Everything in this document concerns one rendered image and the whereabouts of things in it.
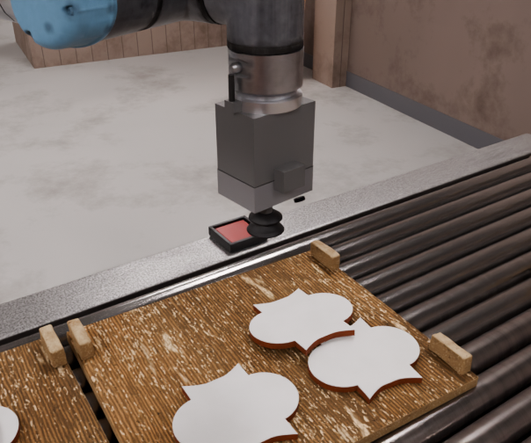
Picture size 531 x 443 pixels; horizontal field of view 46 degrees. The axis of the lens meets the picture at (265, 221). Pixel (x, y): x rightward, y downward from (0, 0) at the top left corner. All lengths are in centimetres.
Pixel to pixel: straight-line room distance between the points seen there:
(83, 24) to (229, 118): 18
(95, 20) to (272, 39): 16
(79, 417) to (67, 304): 25
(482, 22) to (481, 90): 38
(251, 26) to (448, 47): 359
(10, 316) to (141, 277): 20
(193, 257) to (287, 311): 25
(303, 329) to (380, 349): 10
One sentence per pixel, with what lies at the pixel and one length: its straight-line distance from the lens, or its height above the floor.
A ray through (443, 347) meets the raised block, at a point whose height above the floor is 96.
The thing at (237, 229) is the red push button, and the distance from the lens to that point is 109.
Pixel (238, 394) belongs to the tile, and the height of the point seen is 95.
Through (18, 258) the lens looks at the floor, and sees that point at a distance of 294.
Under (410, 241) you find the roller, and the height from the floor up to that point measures 92.
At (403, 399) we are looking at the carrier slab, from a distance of 78.
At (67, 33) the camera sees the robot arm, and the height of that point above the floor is 136.
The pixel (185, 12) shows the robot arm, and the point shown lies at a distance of 64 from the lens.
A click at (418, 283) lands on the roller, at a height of 92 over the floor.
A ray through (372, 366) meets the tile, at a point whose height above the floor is 95.
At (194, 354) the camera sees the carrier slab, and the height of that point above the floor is 94.
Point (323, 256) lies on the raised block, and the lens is 98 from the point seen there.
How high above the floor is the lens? 147
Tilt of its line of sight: 29 degrees down
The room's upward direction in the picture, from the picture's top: straight up
